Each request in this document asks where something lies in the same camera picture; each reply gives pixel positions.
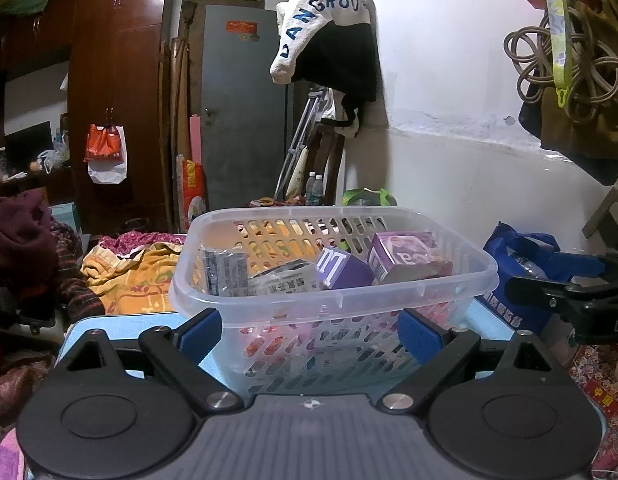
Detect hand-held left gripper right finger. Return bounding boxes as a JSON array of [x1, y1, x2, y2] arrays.
[[379, 308, 570, 416]]

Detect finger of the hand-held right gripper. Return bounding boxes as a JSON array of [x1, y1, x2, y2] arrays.
[[504, 274, 592, 313]]

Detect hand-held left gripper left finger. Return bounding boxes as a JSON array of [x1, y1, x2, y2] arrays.
[[52, 308, 244, 417]]

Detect light purple medicine box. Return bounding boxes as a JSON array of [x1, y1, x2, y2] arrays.
[[366, 230, 454, 287]]

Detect clear plastic basket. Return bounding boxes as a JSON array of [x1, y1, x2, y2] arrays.
[[168, 204, 500, 402]]

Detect blue shopping bag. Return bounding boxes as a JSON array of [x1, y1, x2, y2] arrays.
[[482, 220, 610, 332]]

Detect silver blister pack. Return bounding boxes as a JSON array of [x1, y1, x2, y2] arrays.
[[198, 246, 251, 302]]

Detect light blue suitcase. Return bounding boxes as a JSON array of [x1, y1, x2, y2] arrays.
[[56, 296, 607, 480]]

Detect red printed mat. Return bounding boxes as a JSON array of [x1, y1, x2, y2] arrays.
[[568, 344, 618, 476]]

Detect yellow patterned blanket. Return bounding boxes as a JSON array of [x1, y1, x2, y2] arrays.
[[81, 232, 191, 317]]

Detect white medicine box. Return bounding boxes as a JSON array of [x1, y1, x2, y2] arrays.
[[248, 259, 321, 303]]

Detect dark purple box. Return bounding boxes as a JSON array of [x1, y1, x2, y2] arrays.
[[316, 247, 376, 291]]

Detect red and yellow sack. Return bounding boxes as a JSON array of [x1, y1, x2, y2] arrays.
[[176, 154, 208, 234]]

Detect striped dark clothing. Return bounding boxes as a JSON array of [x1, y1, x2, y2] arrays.
[[49, 219, 106, 318]]

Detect green bag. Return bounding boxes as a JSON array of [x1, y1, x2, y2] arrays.
[[343, 188, 398, 209]]

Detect brown cloth bag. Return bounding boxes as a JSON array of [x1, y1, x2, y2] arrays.
[[518, 0, 618, 187]]

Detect pink board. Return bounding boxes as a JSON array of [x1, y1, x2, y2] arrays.
[[188, 115, 203, 162]]

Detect brown wooden chair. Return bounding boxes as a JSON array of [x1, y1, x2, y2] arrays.
[[307, 124, 347, 207]]

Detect orange and white plastic bag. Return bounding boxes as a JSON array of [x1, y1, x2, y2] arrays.
[[84, 123, 129, 185]]

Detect metal crutches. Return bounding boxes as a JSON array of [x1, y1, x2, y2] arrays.
[[273, 86, 326, 202]]

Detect dark maroon clothing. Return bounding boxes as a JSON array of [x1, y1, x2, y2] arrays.
[[0, 189, 61, 312]]

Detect grey metal door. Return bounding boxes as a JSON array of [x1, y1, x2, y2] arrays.
[[201, 3, 291, 212]]

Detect black monitor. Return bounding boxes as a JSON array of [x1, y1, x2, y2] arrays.
[[3, 120, 55, 177]]

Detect brown wooden wardrobe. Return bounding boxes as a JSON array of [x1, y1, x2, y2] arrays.
[[0, 0, 178, 237]]

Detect white and black jacket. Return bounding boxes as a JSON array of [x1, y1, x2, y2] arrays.
[[268, 0, 381, 139]]

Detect wooden frame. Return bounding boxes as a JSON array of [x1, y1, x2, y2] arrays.
[[583, 159, 618, 249]]

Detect coiled brown rope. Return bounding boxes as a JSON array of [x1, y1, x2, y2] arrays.
[[503, 9, 618, 122]]

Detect yellow-green strap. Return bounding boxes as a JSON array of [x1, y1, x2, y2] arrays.
[[538, 0, 576, 107]]

